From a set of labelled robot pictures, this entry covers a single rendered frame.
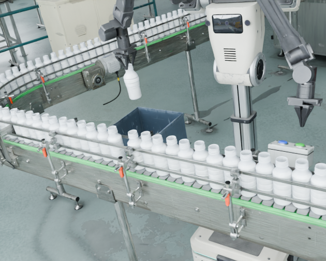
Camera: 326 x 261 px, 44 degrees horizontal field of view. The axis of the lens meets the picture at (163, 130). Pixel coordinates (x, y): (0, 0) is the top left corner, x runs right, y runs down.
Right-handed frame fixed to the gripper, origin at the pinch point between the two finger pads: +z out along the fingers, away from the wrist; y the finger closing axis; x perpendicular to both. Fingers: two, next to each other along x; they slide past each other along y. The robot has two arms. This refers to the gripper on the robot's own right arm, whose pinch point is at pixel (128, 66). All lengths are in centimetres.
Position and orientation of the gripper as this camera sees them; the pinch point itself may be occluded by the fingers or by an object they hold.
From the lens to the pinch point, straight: 186.3
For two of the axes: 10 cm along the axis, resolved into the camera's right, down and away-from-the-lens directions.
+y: -5.3, 4.6, -7.1
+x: 8.3, 1.2, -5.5
